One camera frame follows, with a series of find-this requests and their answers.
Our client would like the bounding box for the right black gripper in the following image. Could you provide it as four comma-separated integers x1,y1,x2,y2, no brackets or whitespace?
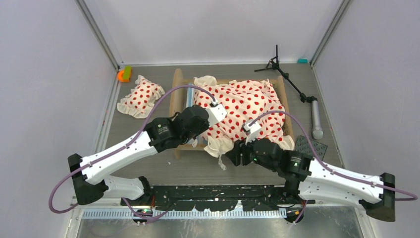
225,131,278,172

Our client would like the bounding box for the strawberry print small pillow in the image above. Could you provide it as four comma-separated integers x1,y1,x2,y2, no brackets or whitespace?
116,75,165,119

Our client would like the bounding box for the wooden pet bed frame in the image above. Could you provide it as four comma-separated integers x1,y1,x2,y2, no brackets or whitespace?
169,68,295,160

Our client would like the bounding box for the strawberry print ruffled blanket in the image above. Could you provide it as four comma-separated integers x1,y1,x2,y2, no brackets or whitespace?
194,76,295,158

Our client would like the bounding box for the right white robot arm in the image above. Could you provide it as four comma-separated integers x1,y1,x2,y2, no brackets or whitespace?
226,125,396,222

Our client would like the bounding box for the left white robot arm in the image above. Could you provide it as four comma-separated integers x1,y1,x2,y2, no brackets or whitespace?
68,104,227,205

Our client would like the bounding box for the black perforated pad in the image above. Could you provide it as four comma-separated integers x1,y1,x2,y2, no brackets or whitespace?
294,135,328,161

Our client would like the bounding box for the black tripod stand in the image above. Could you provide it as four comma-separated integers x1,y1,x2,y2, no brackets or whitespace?
256,45,324,141

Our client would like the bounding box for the orange green toy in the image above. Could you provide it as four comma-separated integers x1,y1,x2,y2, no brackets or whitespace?
117,66,132,83

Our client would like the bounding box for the teal small block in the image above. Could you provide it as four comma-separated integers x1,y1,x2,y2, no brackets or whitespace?
297,59,309,64

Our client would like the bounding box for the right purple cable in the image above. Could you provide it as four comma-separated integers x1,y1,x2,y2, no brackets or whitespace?
246,110,418,201

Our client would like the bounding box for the purple cable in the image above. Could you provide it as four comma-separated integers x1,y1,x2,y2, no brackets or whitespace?
49,85,220,214
246,110,418,201

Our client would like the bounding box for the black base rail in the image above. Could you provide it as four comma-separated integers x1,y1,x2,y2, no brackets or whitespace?
69,184,368,221

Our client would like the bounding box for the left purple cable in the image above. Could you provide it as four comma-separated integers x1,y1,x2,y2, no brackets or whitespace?
49,85,220,214

